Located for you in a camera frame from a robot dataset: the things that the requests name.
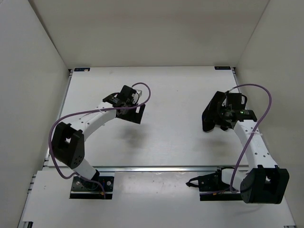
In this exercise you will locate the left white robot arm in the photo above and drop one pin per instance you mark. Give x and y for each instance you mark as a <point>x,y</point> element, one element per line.
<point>68,134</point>

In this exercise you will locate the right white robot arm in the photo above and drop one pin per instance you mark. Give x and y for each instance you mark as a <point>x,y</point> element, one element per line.
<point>264,182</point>

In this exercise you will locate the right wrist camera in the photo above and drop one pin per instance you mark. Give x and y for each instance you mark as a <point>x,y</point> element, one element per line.
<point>236,101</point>

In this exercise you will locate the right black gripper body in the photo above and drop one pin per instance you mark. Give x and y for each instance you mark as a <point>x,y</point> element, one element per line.
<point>222,120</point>

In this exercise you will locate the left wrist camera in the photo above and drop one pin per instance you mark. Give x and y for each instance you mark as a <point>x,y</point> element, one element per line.
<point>138,93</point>

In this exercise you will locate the left blue corner label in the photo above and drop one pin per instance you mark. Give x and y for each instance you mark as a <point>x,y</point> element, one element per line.
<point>81,69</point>

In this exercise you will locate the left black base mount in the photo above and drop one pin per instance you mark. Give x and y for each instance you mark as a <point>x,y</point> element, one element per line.
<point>81,189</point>

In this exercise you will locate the blue corner label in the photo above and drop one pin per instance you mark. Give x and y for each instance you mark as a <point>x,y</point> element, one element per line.
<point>81,69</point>
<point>222,68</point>

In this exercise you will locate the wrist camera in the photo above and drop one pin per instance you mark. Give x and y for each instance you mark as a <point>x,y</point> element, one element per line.
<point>138,93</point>
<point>236,101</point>

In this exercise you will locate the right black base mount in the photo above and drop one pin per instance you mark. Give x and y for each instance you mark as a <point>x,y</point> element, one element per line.
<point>212,188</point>

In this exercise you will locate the right blue corner label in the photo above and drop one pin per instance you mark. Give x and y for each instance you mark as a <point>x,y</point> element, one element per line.
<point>222,68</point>

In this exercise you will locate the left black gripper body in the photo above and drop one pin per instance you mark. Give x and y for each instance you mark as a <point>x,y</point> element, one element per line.
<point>132,103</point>

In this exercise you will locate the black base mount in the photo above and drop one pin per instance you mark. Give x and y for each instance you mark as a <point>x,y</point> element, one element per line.
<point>212,188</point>
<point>81,189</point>

